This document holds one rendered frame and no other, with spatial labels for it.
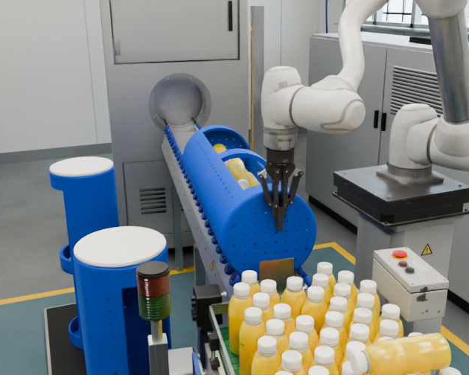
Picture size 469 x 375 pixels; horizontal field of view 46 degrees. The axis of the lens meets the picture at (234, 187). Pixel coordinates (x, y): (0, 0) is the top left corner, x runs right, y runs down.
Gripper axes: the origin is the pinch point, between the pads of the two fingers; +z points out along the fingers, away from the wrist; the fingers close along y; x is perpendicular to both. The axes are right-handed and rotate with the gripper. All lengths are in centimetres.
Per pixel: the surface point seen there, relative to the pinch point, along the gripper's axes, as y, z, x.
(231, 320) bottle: -18.6, 16.4, -23.0
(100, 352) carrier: -53, 42, 9
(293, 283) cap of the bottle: -3.0, 8.2, -22.9
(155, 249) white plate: -34.3, 12.4, 13.5
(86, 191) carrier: -58, 20, 96
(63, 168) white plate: -67, 12, 107
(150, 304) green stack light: -39, -3, -45
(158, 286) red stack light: -37, -7, -45
